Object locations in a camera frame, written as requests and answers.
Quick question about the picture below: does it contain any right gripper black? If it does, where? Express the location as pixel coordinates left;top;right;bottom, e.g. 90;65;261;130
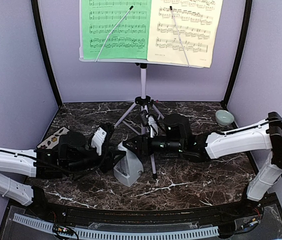
125;134;184;159

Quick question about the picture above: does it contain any white metronome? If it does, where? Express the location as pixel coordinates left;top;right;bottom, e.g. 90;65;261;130
113;142;144;187

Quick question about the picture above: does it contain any white perforated music stand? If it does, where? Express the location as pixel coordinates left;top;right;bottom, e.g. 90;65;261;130
79;0;216;181

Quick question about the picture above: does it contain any green sheet music page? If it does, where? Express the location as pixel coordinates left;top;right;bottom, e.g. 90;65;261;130
79;0;152;61

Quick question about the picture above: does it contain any yellow sheet music page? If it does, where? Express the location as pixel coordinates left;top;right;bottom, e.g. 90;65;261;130
147;0;223;68

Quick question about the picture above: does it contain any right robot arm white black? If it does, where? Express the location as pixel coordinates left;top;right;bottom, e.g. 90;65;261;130
122;112;282;217

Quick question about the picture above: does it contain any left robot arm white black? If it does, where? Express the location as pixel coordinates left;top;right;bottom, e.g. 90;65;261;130
0;128;126;218

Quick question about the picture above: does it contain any floral square ceramic plate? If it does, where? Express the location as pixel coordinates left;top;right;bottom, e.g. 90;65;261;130
37;127;69;150

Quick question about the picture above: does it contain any pale green ceramic bowl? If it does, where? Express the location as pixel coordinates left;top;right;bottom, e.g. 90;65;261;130
215;110;235;127

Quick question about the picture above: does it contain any white slotted cable duct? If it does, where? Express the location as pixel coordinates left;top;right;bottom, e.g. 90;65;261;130
12;213;219;240

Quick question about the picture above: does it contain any left black frame post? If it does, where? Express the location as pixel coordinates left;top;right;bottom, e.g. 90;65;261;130
30;0;63;108

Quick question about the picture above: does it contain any black frame post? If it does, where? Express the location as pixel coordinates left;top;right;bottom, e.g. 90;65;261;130
221;0;253;109
30;0;63;108

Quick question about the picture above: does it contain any right black frame post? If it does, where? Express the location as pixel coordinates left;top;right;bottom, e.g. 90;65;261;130
221;0;253;109

